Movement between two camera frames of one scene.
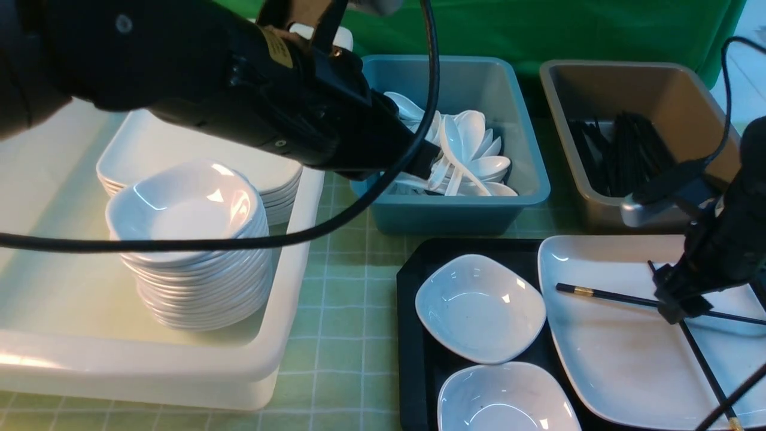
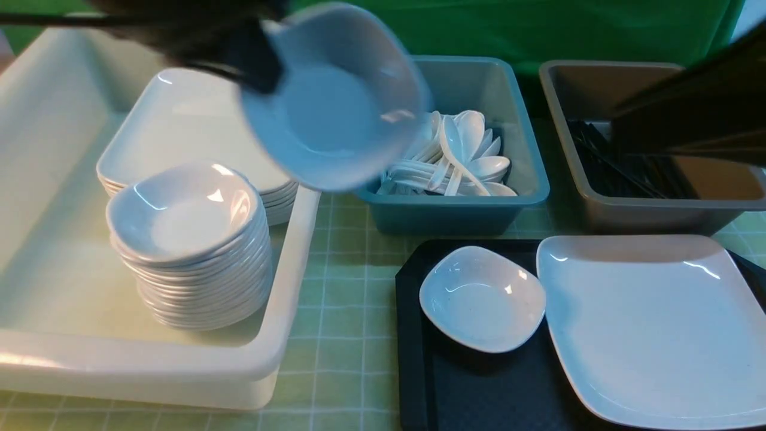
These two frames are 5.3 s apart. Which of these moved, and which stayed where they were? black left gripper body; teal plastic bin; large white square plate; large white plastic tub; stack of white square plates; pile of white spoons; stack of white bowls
Moved: black left gripper body
Stayed: large white plastic tub; stack of white bowls; teal plastic bin; stack of white square plates; large white square plate; pile of white spoons
